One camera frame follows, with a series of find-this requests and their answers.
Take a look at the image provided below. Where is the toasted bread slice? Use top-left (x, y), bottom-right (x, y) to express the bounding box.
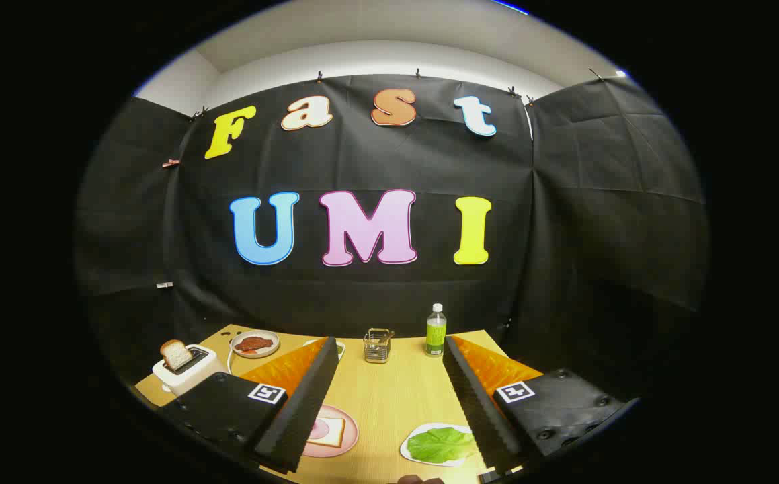
top-left (160, 339), bottom-right (193, 372)

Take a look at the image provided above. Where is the metal wire basket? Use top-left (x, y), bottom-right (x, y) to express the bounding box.
top-left (363, 328), bottom-right (395, 364)

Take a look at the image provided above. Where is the green label bottle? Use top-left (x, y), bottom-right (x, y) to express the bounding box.
top-left (425, 303), bottom-right (448, 357)

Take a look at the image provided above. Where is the pink plate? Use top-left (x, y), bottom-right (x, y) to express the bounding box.
top-left (302, 404), bottom-right (360, 459)

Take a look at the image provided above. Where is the black backdrop cloth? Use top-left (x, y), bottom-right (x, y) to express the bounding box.
top-left (75, 73), bottom-right (709, 404)

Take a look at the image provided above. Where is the white bread slice under ham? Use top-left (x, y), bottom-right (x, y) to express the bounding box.
top-left (307, 417), bottom-right (347, 448)

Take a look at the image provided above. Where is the white toaster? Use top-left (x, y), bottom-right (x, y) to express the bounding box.
top-left (153, 344), bottom-right (227, 396)

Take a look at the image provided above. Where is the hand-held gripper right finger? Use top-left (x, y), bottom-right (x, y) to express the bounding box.
top-left (442, 335), bottom-right (640, 477)

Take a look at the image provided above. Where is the green lettuce leaf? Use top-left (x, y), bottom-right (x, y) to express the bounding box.
top-left (407, 426), bottom-right (477, 465)

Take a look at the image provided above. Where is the plain white plate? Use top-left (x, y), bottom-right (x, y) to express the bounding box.
top-left (400, 422), bottom-right (481, 468)

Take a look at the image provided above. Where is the white plate with meat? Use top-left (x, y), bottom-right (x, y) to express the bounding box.
top-left (231, 330), bottom-right (280, 359)

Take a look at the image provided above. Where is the white divided dish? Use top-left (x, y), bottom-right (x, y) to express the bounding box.
top-left (303, 338), bottom-right (347, 360)

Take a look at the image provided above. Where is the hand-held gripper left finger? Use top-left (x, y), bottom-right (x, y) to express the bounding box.
top-left (161, 336), bottom-right (341, 475)

